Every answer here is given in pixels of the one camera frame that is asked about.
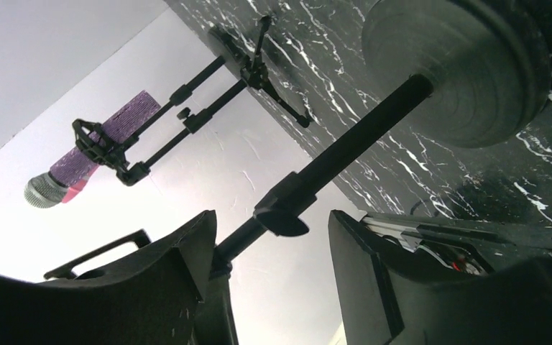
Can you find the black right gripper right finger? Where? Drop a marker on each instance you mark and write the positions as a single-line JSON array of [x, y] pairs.
[[415, 280]]

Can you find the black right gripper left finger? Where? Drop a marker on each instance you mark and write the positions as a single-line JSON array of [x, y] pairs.
[[160, 294]]

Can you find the black tripod microphone stand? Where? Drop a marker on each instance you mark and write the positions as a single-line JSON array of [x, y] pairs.
[[130, 175]]

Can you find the grey-headed glitter microphone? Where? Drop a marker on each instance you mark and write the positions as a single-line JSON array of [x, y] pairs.
[[95, 144]]

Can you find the black round-base stand for beige microphone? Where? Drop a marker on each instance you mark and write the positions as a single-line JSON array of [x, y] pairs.
[[471, 73]]

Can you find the pink microphone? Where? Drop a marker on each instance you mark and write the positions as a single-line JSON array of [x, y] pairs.
[[76, 188]]

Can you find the black round-base stand for pink microphone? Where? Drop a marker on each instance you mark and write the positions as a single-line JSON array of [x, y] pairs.
[[229, 55]]

